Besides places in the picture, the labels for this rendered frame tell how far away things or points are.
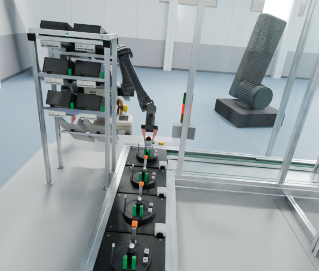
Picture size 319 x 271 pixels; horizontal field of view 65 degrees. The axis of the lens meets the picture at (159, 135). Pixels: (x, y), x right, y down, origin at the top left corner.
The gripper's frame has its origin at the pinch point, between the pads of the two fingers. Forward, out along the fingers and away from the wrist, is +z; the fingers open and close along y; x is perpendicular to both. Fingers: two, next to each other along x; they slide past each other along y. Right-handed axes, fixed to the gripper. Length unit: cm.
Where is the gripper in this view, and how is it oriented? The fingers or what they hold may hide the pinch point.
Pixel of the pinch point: (148, 141)
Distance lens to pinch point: 150.7
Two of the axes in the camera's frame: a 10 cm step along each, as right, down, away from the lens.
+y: 10.0, 0.7, 0.0
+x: -0.2, 2.7, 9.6
